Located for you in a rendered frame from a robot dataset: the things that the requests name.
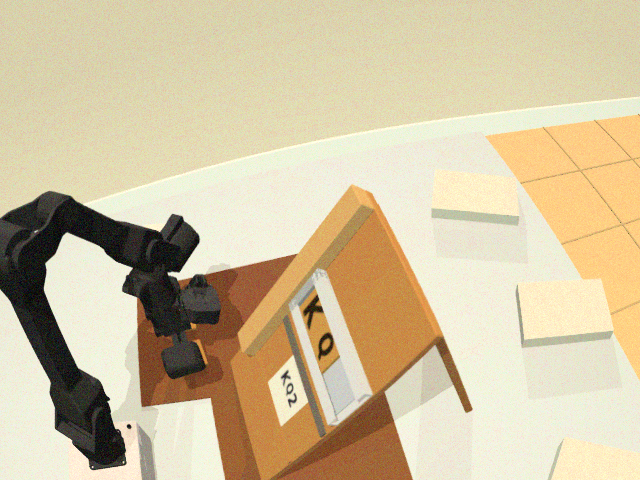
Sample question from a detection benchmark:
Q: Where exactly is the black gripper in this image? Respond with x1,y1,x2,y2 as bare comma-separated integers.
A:
143,275,206,380

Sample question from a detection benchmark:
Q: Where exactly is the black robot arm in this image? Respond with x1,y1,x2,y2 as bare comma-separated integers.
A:
0,191,221,471

